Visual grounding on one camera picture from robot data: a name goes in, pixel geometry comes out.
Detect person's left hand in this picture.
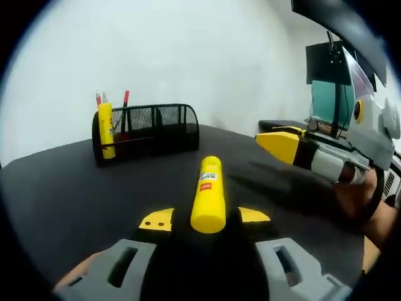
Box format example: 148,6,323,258
55,251,106,291

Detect red capped black marker pen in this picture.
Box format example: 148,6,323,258
120,90,130,133

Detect large black wall screen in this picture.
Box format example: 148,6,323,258
291,0,390,86

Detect person's right hand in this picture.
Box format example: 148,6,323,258
331,167,377,227

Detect black wrist strap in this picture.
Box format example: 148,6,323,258
360,165,386,225

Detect white ribbed appliance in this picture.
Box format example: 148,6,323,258
383,170,398,198

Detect yellow glue stick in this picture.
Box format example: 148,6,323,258
190,156,227,235
97,101,117,161

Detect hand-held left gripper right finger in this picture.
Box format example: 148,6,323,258
237,206,352,301

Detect black mesh holder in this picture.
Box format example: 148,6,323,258
91,103,201,169

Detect teal lit screen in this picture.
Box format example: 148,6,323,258
311,79,355,127

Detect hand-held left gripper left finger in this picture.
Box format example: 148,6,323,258
55,206,175,301

